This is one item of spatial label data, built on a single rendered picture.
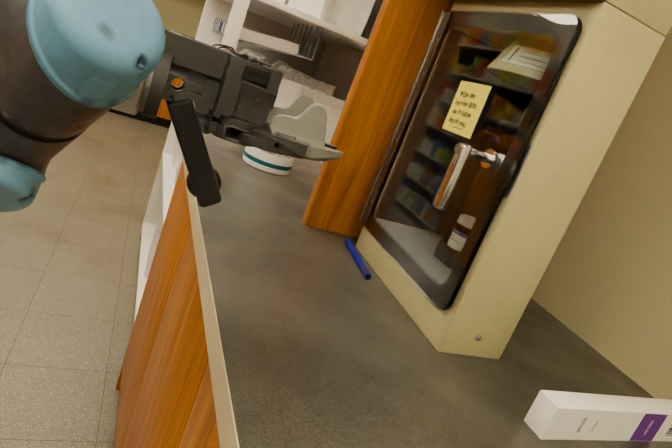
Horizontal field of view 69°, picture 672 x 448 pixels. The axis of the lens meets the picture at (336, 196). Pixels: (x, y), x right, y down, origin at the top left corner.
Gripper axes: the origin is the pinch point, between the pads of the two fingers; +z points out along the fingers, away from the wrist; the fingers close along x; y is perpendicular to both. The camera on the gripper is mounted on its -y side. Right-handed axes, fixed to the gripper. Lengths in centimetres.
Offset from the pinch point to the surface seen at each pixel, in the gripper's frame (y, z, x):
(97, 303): -114, -14, 144
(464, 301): -12.3, 23.3, -5.4
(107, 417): -114, -5, 81
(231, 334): -20.4, -5.9, -7.1
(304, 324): -20.4, 3.9, -3.1
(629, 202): 6, 66, 12
